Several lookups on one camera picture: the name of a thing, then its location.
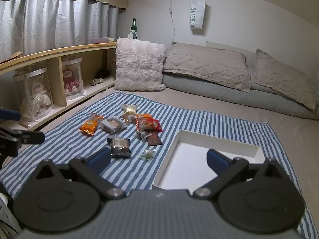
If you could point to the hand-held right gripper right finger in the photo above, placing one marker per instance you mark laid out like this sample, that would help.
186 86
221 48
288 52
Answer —
216 159

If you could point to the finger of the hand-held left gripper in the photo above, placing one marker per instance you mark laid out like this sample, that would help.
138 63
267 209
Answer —
10 115
27 137

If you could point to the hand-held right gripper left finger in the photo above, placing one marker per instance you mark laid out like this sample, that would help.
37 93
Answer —
99 158

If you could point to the dark wafer snack packet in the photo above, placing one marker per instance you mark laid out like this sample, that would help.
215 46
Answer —
119 146

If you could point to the white cardboard box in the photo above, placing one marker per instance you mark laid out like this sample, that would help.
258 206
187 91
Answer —
189 159

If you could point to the orange snack packet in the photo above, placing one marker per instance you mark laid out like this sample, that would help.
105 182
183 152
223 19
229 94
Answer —
91 125
130 118

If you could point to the clear pastry snack packet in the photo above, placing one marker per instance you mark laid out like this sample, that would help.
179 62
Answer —
113 125

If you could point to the silver foil packet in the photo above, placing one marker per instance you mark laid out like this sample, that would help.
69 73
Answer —
147 154

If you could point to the small clear snack packet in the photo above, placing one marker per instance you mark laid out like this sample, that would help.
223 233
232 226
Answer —
142 135

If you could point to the cream nut-print snack packet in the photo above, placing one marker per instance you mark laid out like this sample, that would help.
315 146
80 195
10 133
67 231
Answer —
129 108

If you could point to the dark brown snack packet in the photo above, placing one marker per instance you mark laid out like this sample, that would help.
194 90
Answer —
154 140

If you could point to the red cookie snack packet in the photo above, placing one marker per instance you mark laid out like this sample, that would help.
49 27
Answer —
149 125

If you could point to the blue striped blanket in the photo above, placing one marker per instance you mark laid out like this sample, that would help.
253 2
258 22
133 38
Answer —
74 144

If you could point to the white-dress doll in clear case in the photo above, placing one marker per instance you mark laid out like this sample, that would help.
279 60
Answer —
35 97

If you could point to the wooden bedside shelf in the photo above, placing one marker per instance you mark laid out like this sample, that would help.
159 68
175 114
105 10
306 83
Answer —
59 79

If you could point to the grey folded duvet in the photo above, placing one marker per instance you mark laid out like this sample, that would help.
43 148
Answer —
211 92

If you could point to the pink-dress doll in clear case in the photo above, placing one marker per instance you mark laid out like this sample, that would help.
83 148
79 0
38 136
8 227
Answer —
72 79

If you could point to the pale shell ornament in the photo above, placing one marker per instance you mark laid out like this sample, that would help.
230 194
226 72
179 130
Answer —
97 81

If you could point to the large beige textured pillow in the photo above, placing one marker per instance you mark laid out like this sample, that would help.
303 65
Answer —
206 64

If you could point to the grey curtain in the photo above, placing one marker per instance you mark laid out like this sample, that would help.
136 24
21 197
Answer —
49 22

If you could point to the white fluffy pillow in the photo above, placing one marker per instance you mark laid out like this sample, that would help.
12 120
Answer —
139 64

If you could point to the small beige textured pillow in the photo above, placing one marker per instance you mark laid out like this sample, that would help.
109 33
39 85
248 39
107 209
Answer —
281 79

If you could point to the pink flat box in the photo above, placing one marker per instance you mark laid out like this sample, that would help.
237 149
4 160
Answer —
99 40

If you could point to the green glass bottle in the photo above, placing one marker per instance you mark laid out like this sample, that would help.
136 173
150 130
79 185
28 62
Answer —
134 29

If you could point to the white tote bag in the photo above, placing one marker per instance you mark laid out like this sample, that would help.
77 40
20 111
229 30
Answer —
197 15

